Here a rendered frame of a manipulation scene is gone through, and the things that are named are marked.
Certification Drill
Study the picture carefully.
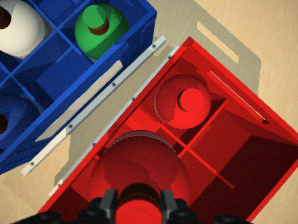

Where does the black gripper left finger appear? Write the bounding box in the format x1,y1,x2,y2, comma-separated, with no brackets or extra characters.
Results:
11,189,118,224

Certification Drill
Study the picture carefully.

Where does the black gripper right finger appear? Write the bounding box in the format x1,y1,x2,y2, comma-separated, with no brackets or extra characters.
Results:
160,190,253,224

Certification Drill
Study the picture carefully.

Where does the red plastic crate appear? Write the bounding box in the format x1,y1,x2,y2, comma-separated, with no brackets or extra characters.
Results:
38,37,298,224

